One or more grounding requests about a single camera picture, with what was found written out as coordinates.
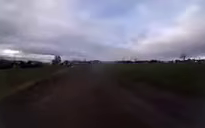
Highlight brown dirt track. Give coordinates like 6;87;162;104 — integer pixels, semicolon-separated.
0;63;205;128

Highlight grass field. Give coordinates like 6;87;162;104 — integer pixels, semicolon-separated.
103;61;205;101
0;63;71;105

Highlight distant buildings and trees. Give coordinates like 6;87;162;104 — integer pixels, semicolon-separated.
0;54;205;70

